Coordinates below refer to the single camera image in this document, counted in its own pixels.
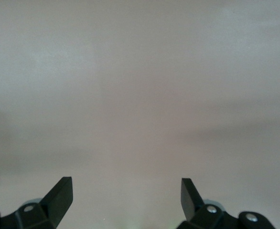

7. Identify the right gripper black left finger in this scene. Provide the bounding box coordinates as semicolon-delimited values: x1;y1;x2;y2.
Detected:
0;177;74;229

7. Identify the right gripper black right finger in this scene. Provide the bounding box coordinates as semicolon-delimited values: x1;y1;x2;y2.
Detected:
178;177;276;229

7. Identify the brown table cover sheet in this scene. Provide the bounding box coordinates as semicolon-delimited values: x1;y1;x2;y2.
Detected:
0;0;280;229

